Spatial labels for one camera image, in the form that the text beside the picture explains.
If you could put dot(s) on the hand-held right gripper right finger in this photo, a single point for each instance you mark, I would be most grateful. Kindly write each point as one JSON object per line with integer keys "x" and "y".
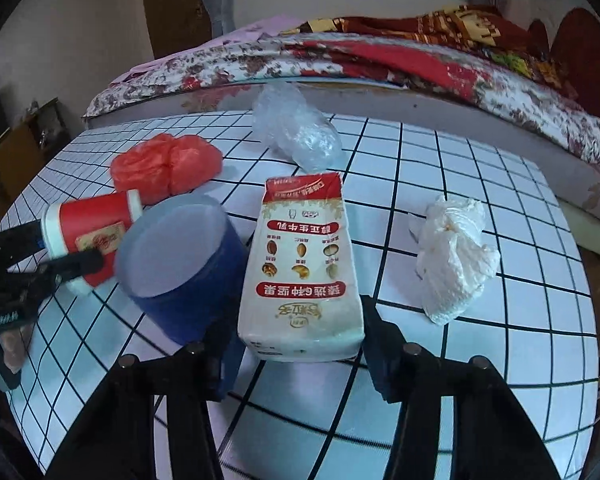
{"x": 382, "y": 360}

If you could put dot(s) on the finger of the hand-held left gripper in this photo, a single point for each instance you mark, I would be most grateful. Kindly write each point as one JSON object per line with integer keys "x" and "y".
{"x": 17, "y": 240}
{"x": 77, "y": 264}

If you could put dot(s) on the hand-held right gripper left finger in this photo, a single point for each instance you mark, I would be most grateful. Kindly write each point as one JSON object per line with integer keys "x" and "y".
{"x": 225, "y": 360}

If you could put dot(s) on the red paper cup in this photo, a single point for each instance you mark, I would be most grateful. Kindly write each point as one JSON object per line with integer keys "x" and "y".
{"x": 95, "y": 220}

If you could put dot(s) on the red and white drink carton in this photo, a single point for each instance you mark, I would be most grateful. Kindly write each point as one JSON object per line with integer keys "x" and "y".
{"x": 300, "y": 260}

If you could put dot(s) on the person's left hand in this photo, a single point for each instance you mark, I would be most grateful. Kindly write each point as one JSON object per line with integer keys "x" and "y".
{"x": 15, "y": 347}

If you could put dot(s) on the blue round container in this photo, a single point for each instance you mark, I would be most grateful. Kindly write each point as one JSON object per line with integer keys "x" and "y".
{"x": 180, "y": 285}

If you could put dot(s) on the wooden cabinet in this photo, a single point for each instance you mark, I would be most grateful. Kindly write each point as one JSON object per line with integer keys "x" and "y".
{"x": 25, "y": 145}

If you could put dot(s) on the white black-checked tablecloth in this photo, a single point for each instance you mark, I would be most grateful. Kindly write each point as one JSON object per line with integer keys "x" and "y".
{"x": 480, "y": 360}

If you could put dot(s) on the crumpled white tissue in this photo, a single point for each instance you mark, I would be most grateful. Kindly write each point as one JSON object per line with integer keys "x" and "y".
{"x": 450, "y": 260}

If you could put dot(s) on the red plastic bag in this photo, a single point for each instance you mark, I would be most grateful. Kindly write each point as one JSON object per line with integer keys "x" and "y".
{"x": 170, "y": 160}

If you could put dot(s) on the floral quilt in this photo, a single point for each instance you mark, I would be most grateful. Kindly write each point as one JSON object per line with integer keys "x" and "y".
{"x": 205, "y": 65}

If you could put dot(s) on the clear plastic bag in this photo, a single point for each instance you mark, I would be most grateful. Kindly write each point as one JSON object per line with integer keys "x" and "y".
{"x": 300, "y": 130}

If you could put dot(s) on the brown wooden door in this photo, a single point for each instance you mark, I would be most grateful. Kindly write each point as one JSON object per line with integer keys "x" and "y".
{"x": 175, "y": 10}

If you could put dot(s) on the pink bed sheet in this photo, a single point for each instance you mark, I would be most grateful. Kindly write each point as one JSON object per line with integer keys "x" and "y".
{"x": 260, "y": 27}

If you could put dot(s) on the red patterned blanket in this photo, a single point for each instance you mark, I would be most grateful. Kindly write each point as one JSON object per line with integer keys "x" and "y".
{"x": 430, "y": 35}

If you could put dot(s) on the red heart-shaped headboard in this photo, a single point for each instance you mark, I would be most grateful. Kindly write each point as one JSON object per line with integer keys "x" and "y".
{"x": 580, "y": 40}

